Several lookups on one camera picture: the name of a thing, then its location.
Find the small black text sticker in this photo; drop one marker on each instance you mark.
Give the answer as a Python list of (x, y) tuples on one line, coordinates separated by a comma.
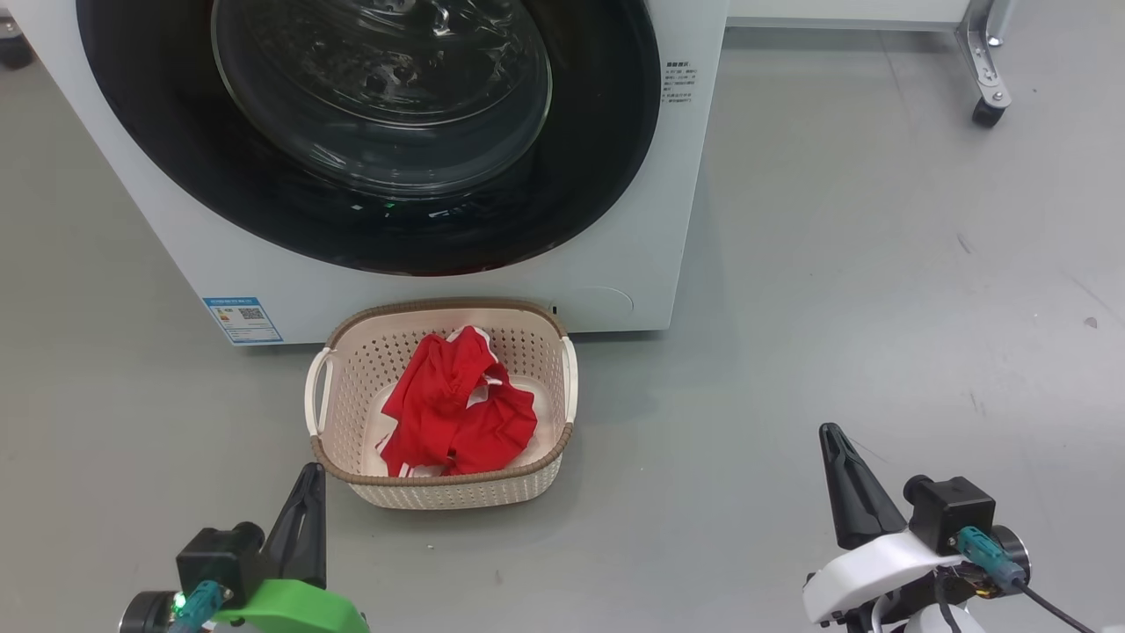
[(678, 81)]

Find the washing machine door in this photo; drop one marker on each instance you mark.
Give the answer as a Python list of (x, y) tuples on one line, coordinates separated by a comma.
[(141, 132)]

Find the white front-load washing machine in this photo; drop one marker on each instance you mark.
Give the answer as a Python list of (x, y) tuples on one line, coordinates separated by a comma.
[(685, 220)]

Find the white cabinet panel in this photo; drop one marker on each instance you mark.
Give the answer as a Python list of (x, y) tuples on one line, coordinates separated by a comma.
[(844, 10)]

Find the metal cabinet leg bracket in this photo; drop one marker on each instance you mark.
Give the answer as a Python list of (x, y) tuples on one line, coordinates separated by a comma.
[(989, 53)]

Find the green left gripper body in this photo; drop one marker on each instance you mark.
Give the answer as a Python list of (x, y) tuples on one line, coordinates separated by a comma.
[(299, 608)]

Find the black caster wheel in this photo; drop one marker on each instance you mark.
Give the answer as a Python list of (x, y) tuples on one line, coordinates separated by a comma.
[(13, 48), (988, 112)]

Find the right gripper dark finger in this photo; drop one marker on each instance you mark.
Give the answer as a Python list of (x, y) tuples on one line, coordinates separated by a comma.
[(842, 501), (870, 501)]

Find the cream perforated laundry basket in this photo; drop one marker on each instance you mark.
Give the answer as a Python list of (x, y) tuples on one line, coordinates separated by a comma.
[(536, 352)]

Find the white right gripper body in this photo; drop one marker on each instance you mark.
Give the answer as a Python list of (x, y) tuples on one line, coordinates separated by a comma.
[(879, 571)]

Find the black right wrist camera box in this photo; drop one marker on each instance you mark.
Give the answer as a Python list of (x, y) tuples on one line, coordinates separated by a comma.
[(954, 514)]

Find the red and white garment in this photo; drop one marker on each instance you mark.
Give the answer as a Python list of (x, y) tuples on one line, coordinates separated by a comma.
[(457, 413)]

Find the blue energy label sticker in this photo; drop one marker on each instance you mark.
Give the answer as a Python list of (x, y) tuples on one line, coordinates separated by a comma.
[(243, 319)]

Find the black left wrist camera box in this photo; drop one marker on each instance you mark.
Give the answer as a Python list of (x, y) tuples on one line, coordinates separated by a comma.
[(220, 563)]

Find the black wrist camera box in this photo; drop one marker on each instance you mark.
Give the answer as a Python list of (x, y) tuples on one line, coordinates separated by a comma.
[(220, 563), (954, 514)]

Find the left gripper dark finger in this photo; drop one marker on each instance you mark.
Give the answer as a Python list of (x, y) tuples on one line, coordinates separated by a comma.
[(283, 545), (312, 536)]

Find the round white filter cover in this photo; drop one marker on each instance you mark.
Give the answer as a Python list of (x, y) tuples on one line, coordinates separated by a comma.
[(599, 302)]

